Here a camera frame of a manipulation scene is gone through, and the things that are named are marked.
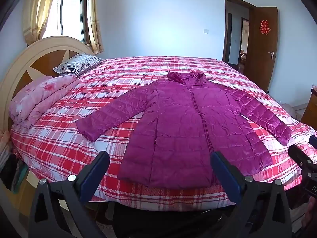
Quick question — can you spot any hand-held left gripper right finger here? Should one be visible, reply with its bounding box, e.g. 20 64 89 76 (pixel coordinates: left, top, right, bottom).
210 151 293 238

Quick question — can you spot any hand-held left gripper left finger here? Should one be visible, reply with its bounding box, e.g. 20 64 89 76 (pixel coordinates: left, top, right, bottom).
28 151 111 238

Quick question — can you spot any magenta puffer jacket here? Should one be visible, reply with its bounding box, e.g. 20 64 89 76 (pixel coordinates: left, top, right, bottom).
75 71 292 189

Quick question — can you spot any wooden cabinet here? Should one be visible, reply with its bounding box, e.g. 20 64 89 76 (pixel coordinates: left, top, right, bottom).
300 88 317 131

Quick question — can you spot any dark cloth pile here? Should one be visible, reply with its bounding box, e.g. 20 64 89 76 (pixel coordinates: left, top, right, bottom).
0 151 29 194

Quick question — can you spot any pink floral folded quilt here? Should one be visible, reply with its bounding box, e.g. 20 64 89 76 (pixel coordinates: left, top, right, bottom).
9 74 81 129

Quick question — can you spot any brown wooden door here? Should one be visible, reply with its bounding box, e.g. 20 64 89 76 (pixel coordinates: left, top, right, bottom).
248 6 278 92

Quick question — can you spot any bed with red plaid sheet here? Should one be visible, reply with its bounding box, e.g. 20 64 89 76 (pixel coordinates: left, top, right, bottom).
10 56 317 212

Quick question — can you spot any striped pillow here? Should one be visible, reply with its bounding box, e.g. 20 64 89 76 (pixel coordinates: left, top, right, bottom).
53 53 104 76

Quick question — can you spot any wooden round headboard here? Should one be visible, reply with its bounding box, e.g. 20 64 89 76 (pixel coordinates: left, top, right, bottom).
0 36 96 129

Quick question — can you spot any window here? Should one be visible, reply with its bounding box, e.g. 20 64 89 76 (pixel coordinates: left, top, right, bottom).
43 0 90 44

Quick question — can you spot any wide yellow curtain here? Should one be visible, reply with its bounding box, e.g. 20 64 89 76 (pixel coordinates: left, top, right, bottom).
23 0 58 45

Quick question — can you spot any brown door frame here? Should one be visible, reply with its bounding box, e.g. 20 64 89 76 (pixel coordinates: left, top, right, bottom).
222 0 255 66

